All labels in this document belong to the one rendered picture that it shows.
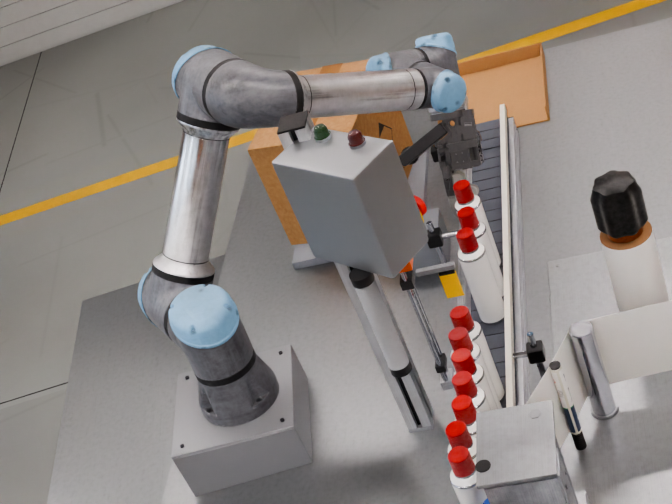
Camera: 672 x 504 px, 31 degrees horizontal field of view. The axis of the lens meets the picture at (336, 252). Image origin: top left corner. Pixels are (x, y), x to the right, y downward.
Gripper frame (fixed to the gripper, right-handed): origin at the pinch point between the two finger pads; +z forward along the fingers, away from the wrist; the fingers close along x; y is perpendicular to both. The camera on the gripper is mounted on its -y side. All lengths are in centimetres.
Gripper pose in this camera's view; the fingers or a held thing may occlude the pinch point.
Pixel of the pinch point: (455, 212)
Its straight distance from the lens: 246.5
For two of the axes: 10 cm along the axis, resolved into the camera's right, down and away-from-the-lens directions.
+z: 1.9, 9.8, 1.1
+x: 2.1, -1.5, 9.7
